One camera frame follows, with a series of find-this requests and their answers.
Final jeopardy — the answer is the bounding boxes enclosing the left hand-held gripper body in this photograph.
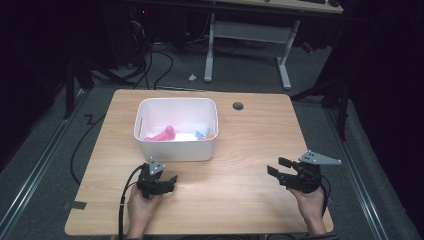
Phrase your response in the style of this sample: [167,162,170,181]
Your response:
[136,156,169,201]

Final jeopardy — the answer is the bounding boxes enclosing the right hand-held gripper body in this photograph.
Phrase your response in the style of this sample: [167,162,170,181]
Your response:
[281,149,343,195]

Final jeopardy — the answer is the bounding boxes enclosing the pink toy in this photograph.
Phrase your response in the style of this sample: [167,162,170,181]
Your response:
[143,125,177,142]

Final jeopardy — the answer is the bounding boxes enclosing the white plastic bin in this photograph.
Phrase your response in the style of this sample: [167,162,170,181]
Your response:
[133,97,220,163]

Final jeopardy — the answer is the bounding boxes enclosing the person's left hand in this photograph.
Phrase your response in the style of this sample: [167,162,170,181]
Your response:
[126,184,162,228]

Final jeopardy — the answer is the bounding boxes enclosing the person's right hand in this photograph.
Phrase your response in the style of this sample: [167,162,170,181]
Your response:
[287,185,326,224]

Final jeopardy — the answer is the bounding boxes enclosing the black stand legs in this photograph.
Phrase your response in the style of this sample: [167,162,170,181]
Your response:
[62,55,136,120]
[289,74,353,142]

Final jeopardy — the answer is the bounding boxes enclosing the white-legged desk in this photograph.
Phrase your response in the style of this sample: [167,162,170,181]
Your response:
[203,0,345,91]

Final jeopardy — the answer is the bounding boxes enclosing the black computer tower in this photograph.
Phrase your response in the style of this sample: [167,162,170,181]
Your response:
[101,4,151,69]

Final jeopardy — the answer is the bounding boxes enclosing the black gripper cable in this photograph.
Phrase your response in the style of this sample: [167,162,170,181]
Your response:
[319,174,332,216]
[117,163,148,240]

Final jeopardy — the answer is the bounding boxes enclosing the black floor cable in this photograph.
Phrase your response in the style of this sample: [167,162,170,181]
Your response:
[69,114,108,186]

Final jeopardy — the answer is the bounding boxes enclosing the bundle of black cables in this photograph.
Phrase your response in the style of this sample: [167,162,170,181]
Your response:
[131,19,175,91]

